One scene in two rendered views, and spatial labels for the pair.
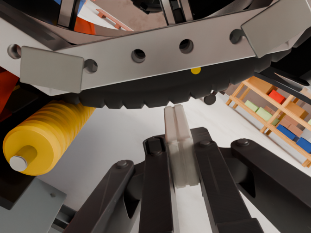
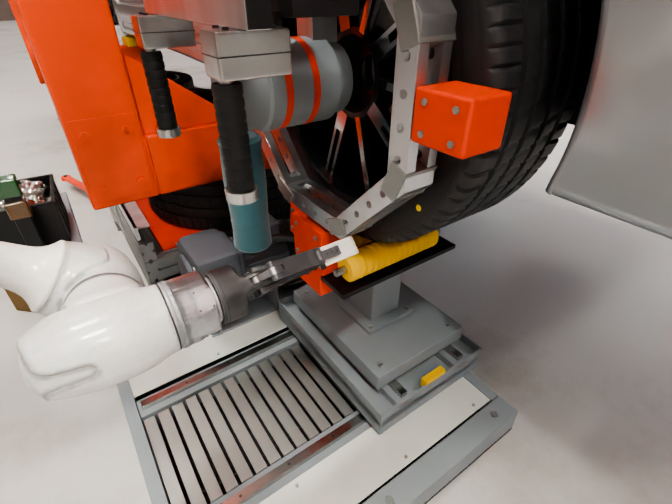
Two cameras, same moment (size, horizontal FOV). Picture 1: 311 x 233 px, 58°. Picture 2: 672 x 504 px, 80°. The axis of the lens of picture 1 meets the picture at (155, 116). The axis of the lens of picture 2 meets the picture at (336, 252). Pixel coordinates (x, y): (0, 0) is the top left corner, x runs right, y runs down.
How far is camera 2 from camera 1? 0.58 m
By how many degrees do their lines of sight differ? 61
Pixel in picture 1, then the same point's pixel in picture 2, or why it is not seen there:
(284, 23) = (393, 181)
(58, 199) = (451, 328)
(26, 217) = (415, 334)
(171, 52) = (365, 208)
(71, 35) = not seen: hidden behind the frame
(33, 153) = (343, 269)
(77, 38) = not seen: hidden behind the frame
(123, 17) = not seen: outside the picture
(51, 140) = (349, 262)
